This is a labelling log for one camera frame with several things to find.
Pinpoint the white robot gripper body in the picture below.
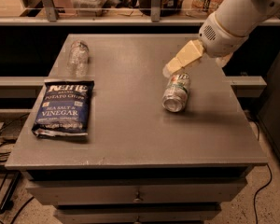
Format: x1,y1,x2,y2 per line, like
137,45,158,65
199,13,247,57

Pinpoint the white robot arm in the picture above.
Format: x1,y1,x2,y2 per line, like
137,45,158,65
162,0,280,77

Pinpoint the blue kettle chips bag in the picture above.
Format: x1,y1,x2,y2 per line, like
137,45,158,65
32,80,94,137

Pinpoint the metal shelf rail frame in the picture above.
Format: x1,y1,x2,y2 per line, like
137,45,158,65
0,0,280,27

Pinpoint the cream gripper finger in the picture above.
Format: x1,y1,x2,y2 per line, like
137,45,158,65
216,53,233,68

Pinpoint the green 7up soda can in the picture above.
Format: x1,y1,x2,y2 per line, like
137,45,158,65
162,73,190,113

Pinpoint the black cables left floor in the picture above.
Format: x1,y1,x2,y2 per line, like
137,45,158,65
0,113,35,224

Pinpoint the clear plastic water bottle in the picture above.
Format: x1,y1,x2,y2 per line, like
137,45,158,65
67,40,89,77

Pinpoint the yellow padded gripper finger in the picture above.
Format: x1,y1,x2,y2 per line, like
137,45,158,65
162,39,204,77

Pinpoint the black cable right floor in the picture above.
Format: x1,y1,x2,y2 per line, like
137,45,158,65
252,163,273,224

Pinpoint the round metal drawer knob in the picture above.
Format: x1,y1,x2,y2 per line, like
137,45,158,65
133,192,143,203

